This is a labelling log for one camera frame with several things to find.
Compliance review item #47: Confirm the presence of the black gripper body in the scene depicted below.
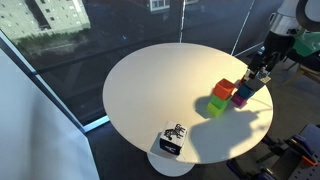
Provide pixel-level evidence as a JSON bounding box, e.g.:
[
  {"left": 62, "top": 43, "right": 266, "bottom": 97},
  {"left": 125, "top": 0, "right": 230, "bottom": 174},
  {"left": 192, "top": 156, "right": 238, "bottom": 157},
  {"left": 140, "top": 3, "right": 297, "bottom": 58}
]
[{"left": 248, "top": 49, "right": 280, "bottom": 74}]

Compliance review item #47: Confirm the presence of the red orange flat block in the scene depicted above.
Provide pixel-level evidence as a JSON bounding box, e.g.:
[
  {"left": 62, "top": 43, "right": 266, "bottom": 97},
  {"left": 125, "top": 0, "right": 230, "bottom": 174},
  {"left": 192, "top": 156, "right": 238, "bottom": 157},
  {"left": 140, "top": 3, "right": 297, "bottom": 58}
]
[{"left": 237, "top": 75, "right": 248, "bottom": 88}]

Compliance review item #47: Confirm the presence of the blue building block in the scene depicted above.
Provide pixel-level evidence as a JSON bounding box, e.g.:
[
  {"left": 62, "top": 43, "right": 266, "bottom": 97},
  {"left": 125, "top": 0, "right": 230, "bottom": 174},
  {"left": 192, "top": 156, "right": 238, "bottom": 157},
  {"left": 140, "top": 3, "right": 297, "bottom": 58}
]
[{"left": 236, "top": 83, "right": 257, "bottom": 100}]

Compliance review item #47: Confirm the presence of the magenta building block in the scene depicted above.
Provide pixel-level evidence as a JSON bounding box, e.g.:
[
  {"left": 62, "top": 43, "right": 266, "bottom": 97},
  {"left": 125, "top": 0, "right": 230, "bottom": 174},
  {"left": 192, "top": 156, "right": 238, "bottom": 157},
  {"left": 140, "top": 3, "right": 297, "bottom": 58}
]
[{"left": 230, "top": 92, "right": 248, "bottom": 109}]

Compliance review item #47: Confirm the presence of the orange building block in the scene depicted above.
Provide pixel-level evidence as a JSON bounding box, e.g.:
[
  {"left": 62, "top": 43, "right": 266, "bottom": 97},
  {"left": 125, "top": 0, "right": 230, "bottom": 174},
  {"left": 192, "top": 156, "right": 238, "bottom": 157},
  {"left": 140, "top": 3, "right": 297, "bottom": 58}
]
[{"left": 212, "top": 77, "right": 237, "bottom": 101}]

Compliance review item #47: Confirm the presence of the dark green building block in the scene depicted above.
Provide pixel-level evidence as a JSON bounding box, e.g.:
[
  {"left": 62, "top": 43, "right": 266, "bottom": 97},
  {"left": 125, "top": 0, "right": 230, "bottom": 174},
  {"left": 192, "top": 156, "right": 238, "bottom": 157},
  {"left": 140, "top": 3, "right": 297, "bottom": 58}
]
[{"left": 210, "top": 94, "right": 231, "bottom": 110}]

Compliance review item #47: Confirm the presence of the lime green building block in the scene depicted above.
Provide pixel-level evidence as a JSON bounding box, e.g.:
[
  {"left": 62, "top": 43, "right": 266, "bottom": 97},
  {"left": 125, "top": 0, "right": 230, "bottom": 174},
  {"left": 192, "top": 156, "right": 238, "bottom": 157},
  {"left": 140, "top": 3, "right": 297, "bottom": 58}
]
[{"left": 206, "top": 101, "right": 226, "bottom": 118}]

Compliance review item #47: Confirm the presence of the dark chair with wooden legs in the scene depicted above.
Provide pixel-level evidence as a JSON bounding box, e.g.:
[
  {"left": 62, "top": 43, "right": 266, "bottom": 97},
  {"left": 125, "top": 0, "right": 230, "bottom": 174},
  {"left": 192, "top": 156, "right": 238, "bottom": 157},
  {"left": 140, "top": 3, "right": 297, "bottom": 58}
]
[{"left": 285, "top": 49, "right": 320, "bottom": 85}]

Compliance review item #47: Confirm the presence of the green sheet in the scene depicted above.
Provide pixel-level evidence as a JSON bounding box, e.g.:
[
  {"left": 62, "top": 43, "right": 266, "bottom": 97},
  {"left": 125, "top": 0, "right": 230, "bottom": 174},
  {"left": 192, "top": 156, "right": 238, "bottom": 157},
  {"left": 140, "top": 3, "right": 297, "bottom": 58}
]
[{"left": 292, "top": 29, "right": 320, "bottom": 58}]

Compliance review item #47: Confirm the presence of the black stand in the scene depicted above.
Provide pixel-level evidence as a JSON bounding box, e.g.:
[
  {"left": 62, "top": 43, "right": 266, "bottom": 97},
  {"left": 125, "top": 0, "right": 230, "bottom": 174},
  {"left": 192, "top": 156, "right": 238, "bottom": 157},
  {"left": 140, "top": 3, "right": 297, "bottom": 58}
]
[{"left": 255, "top": 134, "right": 292, "bottom": 164}]

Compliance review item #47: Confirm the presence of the blue clamp with orange tip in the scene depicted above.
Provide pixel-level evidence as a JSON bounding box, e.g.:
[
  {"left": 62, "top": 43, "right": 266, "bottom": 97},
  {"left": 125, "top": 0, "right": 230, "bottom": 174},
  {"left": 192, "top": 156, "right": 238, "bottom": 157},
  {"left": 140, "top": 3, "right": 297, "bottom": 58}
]
[{"left": 287, "top": 133, "right": 318, "bottom": 168}]

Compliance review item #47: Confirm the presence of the black white printed cube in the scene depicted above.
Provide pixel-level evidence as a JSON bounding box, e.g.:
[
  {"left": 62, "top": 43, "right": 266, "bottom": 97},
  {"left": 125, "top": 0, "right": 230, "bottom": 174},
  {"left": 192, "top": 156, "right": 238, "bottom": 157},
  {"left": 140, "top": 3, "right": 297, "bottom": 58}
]
[{"left": 159, "top": 120, "right": 189, "bottom": 156}]

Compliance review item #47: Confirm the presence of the perforated gray metal board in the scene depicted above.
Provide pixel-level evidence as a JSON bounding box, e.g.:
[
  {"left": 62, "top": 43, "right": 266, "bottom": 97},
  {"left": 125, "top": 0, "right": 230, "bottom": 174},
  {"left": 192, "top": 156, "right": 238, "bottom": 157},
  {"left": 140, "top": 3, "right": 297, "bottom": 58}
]
[{"left": 287, "top": 123, "right": 320, "bottom": 180}]

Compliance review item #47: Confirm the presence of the white partition board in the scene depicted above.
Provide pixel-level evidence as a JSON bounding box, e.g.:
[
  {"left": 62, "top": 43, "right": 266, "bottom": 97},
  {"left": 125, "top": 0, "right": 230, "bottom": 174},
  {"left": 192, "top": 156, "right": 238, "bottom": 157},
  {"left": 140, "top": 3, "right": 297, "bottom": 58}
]
[{"left": 0, "top": 46, "right": 101, "bottom": 180}]

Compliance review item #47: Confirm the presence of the white table pedestal base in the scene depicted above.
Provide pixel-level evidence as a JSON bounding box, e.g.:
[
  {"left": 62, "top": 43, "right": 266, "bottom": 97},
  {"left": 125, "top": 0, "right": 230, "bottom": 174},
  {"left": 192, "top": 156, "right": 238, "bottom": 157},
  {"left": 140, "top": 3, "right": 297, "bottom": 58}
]
[{"left": 146, "top": 151, "right": 196, "bottom": 178}]

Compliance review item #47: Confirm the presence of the window frame bar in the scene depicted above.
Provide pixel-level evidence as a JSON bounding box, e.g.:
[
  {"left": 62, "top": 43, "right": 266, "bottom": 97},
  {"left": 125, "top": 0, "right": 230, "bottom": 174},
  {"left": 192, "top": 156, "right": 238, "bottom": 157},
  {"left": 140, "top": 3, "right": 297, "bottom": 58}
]
[{"left": 0, "top": 29, "right": 112, "bottom": 134}]

